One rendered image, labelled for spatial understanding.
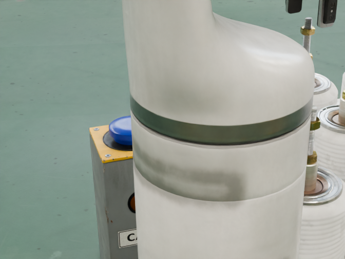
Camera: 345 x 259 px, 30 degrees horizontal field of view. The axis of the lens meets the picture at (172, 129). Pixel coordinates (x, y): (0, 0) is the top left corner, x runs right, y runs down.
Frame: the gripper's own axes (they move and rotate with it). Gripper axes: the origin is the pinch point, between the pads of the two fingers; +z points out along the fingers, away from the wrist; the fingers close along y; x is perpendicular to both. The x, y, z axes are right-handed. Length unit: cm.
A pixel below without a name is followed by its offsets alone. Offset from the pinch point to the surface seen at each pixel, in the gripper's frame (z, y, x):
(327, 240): 14.3, 26.1, -16.0
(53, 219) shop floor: 36, -20, -32
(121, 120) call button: 2.7, 13.4, -32.2
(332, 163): 14.3, 14.4, -5.9
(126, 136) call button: 3.0, 16.1, -32.8
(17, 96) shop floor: 36, -71, -26
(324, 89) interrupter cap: 10.2, 3.6, 0.7
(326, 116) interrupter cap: 10.3, 10.3, -4.1
